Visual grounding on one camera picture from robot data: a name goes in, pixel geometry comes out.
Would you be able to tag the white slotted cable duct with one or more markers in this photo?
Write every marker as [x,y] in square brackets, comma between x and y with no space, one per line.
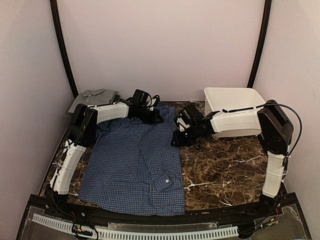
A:
[122,231]

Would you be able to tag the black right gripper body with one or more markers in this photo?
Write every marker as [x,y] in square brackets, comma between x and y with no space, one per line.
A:
[187,139]

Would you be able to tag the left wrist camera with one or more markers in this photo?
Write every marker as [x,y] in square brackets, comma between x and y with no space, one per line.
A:
[143,99]

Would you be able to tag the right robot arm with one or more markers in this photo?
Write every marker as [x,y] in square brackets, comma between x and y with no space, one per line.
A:
[233,156]

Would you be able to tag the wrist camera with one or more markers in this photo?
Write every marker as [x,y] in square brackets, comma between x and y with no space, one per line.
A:
[189,116]
[143,99]

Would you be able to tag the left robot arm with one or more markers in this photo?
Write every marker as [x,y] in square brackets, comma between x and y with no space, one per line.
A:
[81,134]

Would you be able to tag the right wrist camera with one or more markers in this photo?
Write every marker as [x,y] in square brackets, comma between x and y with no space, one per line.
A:
[189,116]

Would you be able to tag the white plastic basket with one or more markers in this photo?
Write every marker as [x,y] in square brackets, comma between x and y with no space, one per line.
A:
[232,100]

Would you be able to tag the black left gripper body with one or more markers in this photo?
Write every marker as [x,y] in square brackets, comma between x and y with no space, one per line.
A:
[148,118]

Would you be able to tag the grey folded shirt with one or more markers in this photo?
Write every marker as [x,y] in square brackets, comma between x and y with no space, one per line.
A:
[94,98]

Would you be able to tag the right black frame post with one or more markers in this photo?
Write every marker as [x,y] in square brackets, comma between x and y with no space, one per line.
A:
[260,43]

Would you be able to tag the blue checked long sleeve shirt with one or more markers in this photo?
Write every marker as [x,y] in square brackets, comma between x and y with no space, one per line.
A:
[133,169]

